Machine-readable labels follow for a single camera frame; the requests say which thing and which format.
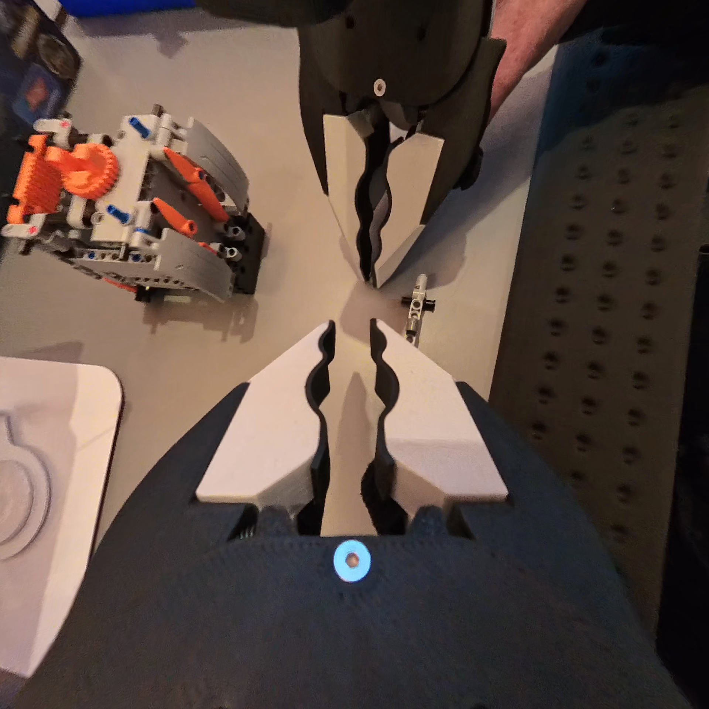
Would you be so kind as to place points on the grey orange toy brick model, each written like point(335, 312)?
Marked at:
point(138, 210)

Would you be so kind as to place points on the blue toy set box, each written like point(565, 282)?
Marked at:
point(33, 66)

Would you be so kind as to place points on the blue plastic bin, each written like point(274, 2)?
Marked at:
point(127, 5)

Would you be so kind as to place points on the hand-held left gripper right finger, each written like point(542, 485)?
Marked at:
point(448, 443)

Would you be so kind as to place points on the light grey holed brick beam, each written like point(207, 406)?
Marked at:
point(414, 324)

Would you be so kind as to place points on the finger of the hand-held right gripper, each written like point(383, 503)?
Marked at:
point(415, 183)
point(343, 166)

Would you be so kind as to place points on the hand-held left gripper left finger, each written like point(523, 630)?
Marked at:
point(260, 443)

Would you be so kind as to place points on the white stand with base plate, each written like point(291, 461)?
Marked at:
point(66, 443)

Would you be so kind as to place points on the person's right hand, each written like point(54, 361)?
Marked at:
point(532, 39)

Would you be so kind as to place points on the black studded foam pad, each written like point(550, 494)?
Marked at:
point(609, 332)

